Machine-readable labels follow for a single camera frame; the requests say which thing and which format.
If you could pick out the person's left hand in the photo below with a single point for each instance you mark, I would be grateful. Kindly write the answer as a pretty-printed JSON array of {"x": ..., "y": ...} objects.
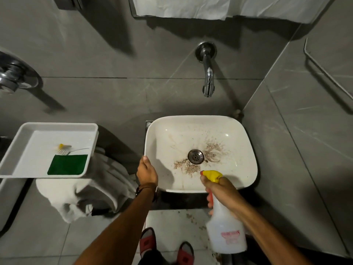
[{"x": 147, "y": 173}]

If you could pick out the person's right hand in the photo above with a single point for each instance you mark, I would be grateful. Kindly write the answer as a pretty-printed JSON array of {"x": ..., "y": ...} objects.
[{"x": 226, "y": 193}]

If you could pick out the person's right thumb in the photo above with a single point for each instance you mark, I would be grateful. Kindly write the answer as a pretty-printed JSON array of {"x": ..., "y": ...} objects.
[{"x": 204, "y": 180}]

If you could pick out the person's left fingers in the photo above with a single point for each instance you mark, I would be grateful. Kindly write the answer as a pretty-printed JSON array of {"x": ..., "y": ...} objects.
[{"x": 146, "y": 161}]

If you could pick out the white spray bottle yellow nozzle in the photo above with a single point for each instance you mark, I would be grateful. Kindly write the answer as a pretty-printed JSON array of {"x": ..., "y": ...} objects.
[{"x": 224, "y": 231}]

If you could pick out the person's right forearm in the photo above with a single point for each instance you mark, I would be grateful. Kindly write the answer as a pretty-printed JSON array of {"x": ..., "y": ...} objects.
[{"x": 270, "y": 237}]

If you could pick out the person's left forearm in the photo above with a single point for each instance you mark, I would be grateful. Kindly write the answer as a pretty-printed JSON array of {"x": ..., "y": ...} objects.
[{"x": 124, "y": 229}]

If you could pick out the dark wristband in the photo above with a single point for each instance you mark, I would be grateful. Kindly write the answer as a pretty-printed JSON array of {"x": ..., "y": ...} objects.
[{"x": 150, "y": 186}]

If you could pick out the metal sink drain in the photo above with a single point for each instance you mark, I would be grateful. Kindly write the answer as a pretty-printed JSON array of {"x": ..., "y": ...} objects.
[{"x": 195, "y": 156}]

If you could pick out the white ceramic sink basin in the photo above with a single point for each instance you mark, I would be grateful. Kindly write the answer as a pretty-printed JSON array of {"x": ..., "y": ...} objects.
[{"x": 220, "y": 129}]

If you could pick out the white towel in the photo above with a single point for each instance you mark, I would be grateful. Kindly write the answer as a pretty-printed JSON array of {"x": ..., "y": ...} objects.
[{"x": 91, "y": 187}]

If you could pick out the red grey slipper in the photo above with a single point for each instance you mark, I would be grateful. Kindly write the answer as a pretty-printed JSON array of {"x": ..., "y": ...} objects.
[
  {"x": 185, "y": 253},
  {"x": 147, "y": 241}
]

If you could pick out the green scouring pad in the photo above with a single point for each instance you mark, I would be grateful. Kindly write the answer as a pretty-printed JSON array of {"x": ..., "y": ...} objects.
[{"x": 67, "y": 165}]

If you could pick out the person's dark trousers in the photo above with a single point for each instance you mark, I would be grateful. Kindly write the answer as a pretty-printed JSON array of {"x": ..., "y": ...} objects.
[{"x": 154, "y": 258}]

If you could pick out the white plastic tray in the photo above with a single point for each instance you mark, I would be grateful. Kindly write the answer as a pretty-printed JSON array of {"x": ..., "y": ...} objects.
[{"x": 33, "y": 146}]

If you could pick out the white paper sheet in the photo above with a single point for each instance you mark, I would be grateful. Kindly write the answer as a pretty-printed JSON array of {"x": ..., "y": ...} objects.
[{"x": 193, "y": 6}]

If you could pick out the chrome wall faucet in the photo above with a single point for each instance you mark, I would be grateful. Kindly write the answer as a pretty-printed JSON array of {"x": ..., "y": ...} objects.
[{"x": 208, "y": 71}]

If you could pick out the chrome wall valve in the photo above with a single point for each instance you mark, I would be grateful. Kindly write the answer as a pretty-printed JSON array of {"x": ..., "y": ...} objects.
[{"x": 12, "y": 73}]

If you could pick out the metal towel rail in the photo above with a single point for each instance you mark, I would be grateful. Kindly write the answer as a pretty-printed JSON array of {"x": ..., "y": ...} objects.
[{"x": 325, "y": 70}]

